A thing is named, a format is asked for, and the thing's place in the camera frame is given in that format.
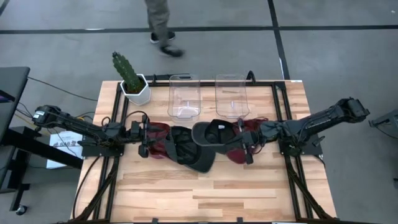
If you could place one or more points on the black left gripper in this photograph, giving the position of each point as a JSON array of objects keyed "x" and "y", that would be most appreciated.
[{"x": 136, "y": 130}]

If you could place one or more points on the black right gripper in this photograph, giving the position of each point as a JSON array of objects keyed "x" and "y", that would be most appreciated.
[{"x": 253, "y": 137}]

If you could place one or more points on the black baseball cap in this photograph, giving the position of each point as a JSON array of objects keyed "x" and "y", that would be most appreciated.
[
  {"x": 199, "y": 158},
  {"x": 205, "y": 133}
]

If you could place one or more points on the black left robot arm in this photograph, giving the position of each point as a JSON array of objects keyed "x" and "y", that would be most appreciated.
[{"x": 74, "y": 123}]

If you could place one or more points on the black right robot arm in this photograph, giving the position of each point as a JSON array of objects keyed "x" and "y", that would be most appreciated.
[{"x": 323, "y": 119}]

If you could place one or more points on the white hexagonal plant pot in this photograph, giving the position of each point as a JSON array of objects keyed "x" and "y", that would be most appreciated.
[{"x": 140, "y": 98}]

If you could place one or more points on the clear plastic bin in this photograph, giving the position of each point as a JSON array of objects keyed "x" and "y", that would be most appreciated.
[
  {"x": 231, "y": 99},
  {"x": 183, "y": 99}
]

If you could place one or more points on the green cactus plant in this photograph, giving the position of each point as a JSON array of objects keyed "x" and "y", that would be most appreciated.
[{"x": 126, "y": 70}]

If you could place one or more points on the black edge clamp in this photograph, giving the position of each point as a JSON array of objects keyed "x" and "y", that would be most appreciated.
[
  {"x": 155, "y": 221},
  {"x": 239, "y": 220}
]

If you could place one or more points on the white paper sheet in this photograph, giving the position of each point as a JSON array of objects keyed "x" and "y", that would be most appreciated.
[{"x": 66, "y": 141}]

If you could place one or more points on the person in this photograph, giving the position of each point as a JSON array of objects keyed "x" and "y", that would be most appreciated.
[{"x": 158, "y": 18}]

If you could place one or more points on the black desk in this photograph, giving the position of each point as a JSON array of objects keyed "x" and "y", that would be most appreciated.
[{"x": 12, "y": 87}]

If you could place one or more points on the grey floor device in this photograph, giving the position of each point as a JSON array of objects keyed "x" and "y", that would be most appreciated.
[{"x": 387, "y": 121}]

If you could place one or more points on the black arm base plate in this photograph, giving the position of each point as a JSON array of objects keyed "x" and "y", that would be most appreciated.
[
  {"x": 314, "y": 151},
  {"x": 102, "y": 152}
]

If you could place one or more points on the black metal table frame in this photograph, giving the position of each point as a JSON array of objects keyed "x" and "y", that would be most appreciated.
[{"x": 208, "y": 83}]

